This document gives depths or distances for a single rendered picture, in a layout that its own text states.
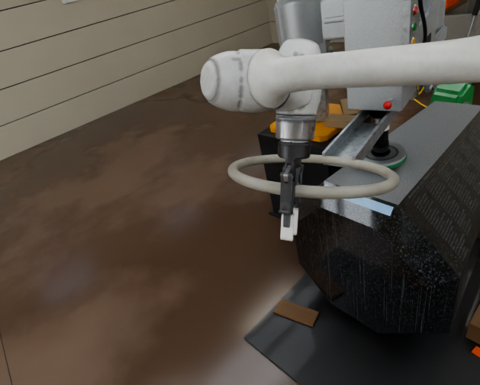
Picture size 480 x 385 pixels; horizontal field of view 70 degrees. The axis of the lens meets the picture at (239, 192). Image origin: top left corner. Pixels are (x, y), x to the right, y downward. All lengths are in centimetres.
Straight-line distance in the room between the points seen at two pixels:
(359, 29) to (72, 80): 598
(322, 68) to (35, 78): 642
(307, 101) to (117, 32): 659
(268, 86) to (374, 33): 87
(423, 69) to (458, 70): 4
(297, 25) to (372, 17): 83
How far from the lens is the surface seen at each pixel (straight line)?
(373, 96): 150
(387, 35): 142
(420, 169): 169
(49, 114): 691
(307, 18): 218
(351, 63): 57
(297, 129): 76
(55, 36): 690
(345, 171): 169
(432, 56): 58
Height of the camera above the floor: 176
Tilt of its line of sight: 33 degrees down
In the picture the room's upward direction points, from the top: 15 degrees counter-clockwise
